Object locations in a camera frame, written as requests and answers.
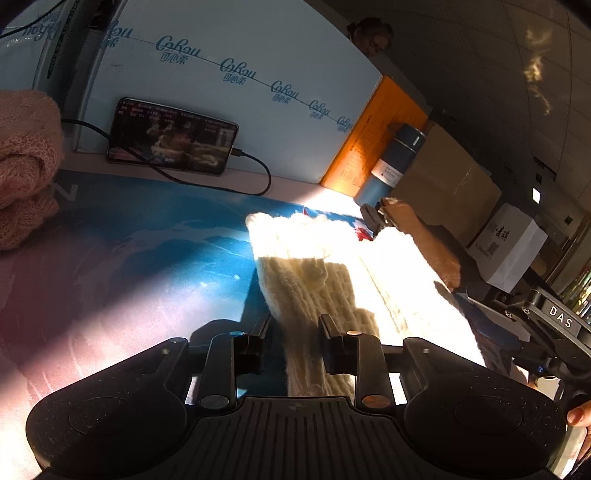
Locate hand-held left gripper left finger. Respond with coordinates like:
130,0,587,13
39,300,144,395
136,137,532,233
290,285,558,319
159,316,274,412

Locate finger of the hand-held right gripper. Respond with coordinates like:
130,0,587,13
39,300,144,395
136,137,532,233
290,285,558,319
381,196,468,292
359,198,393,241

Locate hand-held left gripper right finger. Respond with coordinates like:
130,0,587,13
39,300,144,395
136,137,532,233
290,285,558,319
318,314,435,412

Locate cream knitted sweater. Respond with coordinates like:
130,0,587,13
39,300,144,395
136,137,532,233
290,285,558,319
244,210,488,398

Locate person's right hand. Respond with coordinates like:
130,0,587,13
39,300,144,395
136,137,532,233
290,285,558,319
566,400,591,429

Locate blue thermos bottle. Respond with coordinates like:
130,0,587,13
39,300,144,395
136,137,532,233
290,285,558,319
353,122,428,209

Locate brown cardboard box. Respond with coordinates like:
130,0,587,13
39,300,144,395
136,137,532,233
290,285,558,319
392,119,505,247

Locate orange flat box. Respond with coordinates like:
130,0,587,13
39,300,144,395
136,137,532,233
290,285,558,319
320,75,431,195

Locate white paper bag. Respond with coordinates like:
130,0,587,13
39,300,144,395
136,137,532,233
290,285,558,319
467,202,551,295

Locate blue printed table mat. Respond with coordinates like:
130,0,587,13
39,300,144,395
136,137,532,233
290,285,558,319
0,167,376,462

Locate person's head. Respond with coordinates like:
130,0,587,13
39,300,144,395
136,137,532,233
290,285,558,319
346,17,395,58

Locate black smartphone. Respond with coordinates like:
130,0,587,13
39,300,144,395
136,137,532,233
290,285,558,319
105,96,241,178

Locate white printed foam board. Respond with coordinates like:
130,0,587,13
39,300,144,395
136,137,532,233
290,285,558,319
73,0,385,186

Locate pink knitted sweater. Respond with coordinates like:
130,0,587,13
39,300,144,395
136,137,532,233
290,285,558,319
0,89,65,252

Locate white plastic-wrapped pack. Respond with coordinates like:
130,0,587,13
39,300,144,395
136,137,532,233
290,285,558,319
0,0,64,95

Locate black charging cable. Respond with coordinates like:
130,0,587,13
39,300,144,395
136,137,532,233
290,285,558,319
59,117,274,198

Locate thin black cable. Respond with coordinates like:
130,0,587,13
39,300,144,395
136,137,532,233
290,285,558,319
0,0,81,38

